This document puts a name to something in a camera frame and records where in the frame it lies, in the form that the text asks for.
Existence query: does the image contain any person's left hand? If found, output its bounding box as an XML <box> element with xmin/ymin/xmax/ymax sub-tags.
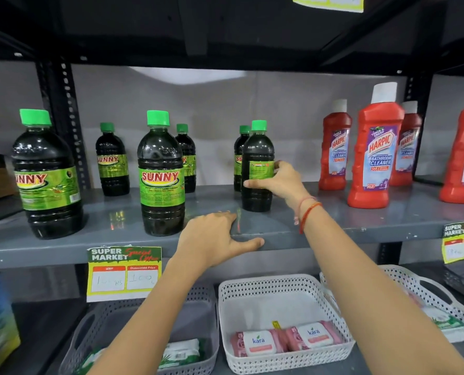
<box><xmin>172</xmin><ymin>212</ymin><xmax>265</xmax><ymax>270</ymax></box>

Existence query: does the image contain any person's right hand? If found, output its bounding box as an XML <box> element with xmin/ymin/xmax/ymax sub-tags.
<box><xmin>243</xmin><ymin>160</ymin><xmax>315</xmax><ymax>210</ymax></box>

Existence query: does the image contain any small dark green-capped cleaner bottle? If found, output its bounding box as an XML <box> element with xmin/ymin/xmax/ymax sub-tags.
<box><xmin>241</xmin><ymin>120</ymin><xmax>276</xmax><ymax>212</ymax></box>
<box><xmin>175</xmin><ymin>123</ymin><xmax>197</xmax><ymax>193</ymax></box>
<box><xmin>95</xmin><ymin>122</ymin><xmax>130</xmax><ymax>197</ymax></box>
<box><xmin>234</xmin><ymin>125</ymin><xmax>251</xmax><ymax>192</ymax></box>

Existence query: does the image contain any person's left forearm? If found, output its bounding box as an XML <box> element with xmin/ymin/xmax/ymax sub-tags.
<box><xmin>87</xmin><ymin>257</ymin><xmax>214</xmax><ymax>375</ymax></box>

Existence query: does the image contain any person's right forearm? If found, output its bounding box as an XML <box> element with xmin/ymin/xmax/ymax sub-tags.
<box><xmin>299</xmin><ymin>202</ymin><xmax>464</xmax><ymax>375</ymax></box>

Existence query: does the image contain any white plastic basket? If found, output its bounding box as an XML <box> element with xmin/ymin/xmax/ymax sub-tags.
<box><xmin>320</xmin><ymin>264</ymin><xmax>464</xmax><ymax>344</ymax></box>
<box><xmin>218</xmin><ymin>273</ymin><xmax>356</xmax><ymax>375</ymax></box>

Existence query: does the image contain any small red bathroom cleaner bottle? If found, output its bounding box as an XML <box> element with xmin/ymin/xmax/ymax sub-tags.
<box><xmin>319</xmin><ymin>99</ymin><xmax>352</xmax><ymax>191</ymax></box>
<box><xmin>389</xmin><ymin>101</ymin><xmax>423</xmax><ymax>187</ymax></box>

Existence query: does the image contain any grey plastic basket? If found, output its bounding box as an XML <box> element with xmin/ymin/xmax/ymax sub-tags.
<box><xmin>58</xmin><ymin>284</ymin><xmax>220</xmax><ymax>375</ymax></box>

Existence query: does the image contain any large dark green-capped cleaner bottle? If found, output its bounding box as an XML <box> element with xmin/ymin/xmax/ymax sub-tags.
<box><xmin>137</xmin><ymin>110</ymin><xmax>186</xmax><ymax>237</ymax></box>
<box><xmin>11</xmin><ymin>109</ymin><xmax>84</xmax><ymax>240</ymax></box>

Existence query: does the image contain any pink wipes packet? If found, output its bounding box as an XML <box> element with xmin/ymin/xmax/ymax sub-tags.
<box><xmin>230</xmin><ymin>329</ymin><xmax>288</xmax><ymax>358</ymax></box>
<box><xmin>285</xmin><ymin>320</ymin><xmax>344</xmax><ymax>352</ymax></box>

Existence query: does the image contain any yellow green price label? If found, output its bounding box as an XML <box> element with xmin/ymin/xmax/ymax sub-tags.
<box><xmin>86</xmin><ymin>245</ymin><xmax>163</xmax><ymax>303</ymax></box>
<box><xmin>292</xmin><ymin>0</ymin><xmax>365</xmax><ymax>14</ymax></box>
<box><xmin>442</xmin><ymin>221</ymin><xmax>464</xmax><ymax>265</ymax></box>

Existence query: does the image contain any white green wipes packet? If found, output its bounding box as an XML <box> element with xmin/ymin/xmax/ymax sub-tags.
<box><xmin>157</xmin><ymin>338</ymin><xmax>202</xmax><ymax>370</ymax></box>
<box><xmin>423</xmin><ymin>306</ymin><xmax>464</xmax><ymax>331</ymax></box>

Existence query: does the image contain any grey metal shelf board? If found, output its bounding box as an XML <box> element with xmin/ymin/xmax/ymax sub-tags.
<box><xmin>0</xmin><ymin>179</ymin><xmax>464</xmax><ymax>271</ymax></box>

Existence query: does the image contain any black metal shelving rack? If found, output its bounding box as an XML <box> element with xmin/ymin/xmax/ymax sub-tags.
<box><xmin>0</xmin><ymin>0</ymin><xmax>464</xmax><ymax>375</ymax></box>

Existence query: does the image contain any red thread bracelet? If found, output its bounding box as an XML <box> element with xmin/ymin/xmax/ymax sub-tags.
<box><xmin>293</xmin><ymin>196</ymin><xmax>323</xmax><ymax>235</ymax></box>

